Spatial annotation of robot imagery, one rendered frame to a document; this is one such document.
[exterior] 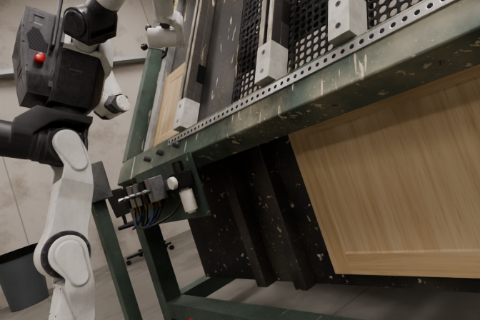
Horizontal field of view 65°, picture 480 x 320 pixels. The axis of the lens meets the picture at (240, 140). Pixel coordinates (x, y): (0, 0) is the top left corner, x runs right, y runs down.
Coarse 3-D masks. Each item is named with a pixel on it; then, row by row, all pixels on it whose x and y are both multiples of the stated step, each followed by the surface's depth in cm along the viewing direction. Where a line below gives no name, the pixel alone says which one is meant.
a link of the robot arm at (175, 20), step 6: (174, 12) 120; (156, 18) 118; (162, 18) 118; (168, 18) 118; (174, 18) 119; (180, 18) 121; (174, 24) 120; (180, 24) 120; (180, 30) 122; (180, 36) 124; (180, 42) 125
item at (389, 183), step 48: (432, 96) 93; (336, 144) 117; (384, 144) 105; (432, 144) 96; (336, 192) 121; (384, 192) 108; (432, 192) 98; (336, 240) 124; (384, 240) 111; (432, 240) 101
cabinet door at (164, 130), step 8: (184, 64) 175; (176, 72) 180; (168, 80) 186; (176, 80) 177; (168, 88) 183; (176, 88) 174; (168, 96) 180; (176, 96) 171; (168, 104) 177; (176, 104) 168; (160, 112) 181; (168, 112) 174; (160, 120) 178; (168, 120) 171; (160, 128) 175; (168, 128) 168; (160, 136) 172; (168, 136) 164
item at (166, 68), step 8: (184, 0) 210; (176, 8) 205; (168, 48) 195; (168, 56) 194; (168, 64) 192; (160, 72) 193; (168, 72) 191; (160, 80) 189; (160, 88) 186; (160, 96) 185; (160, 104) 184; (152, 112) 184; (152, 120) 180; (152, 128) 178; (152, 136) 177; (152, 144) 176
